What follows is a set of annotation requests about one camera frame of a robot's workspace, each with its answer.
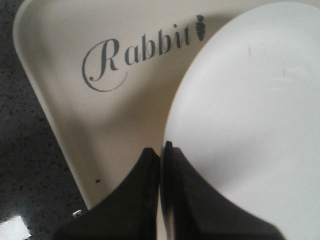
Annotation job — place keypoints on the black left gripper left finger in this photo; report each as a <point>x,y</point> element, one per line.
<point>128,213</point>

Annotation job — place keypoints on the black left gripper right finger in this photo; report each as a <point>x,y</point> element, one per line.
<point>193,210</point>

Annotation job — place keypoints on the white round plate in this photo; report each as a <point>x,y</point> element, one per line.
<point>247,115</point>

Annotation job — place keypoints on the beige rabbit serving tray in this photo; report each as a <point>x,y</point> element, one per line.
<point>105,73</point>

